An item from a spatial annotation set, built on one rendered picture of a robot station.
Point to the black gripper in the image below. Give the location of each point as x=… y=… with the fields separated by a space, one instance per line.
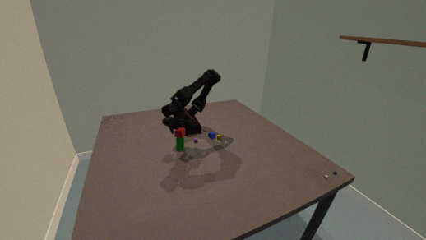
x=191 y=123

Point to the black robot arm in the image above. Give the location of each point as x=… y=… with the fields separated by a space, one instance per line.
x=184 y=95

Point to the red block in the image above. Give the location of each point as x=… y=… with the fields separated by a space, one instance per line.
x=180 y=133

